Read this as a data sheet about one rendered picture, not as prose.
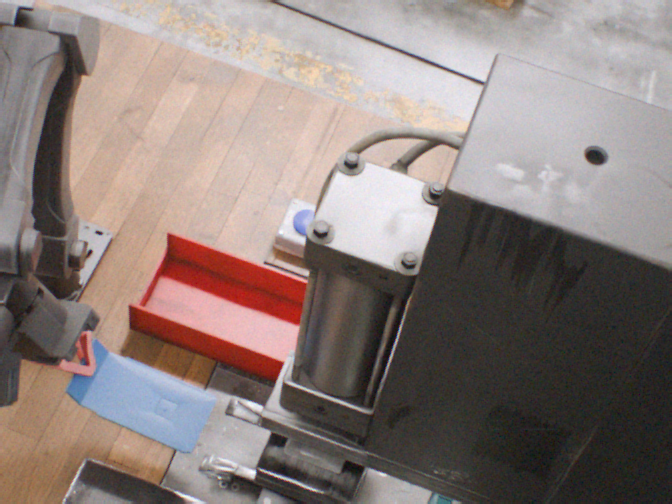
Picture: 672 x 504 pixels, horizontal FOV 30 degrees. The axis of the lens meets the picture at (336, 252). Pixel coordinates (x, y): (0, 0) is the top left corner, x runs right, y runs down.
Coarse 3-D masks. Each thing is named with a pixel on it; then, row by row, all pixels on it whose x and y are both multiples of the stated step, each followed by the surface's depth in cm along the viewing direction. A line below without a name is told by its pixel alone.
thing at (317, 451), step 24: (288, 360) 125; (288, 432) 122; (312, 432) 121; (336, 432) 121; (264, 456) 124; (288, 456) 124; (312, 456) 123; (336, 456) 123; (360, 456) 121; (264, 480) 124; (288, 480) 123; (312, 480) 123; (336, 480) 123; (360, 480) 127; (408, 480) 122
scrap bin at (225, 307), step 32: (192, 256) 161; (224, 256) 158; (160, 288) 160; (192, 288) 161; (224, 288) 161; (256, 288) 162; (288, 288) 159; (160, 320) 152; (192, 320) 158; (224, 320) 158; (256, 320) 159; (288, 320) 160; (224, 352) 153; (256, 352) 150; (288, 352) 157
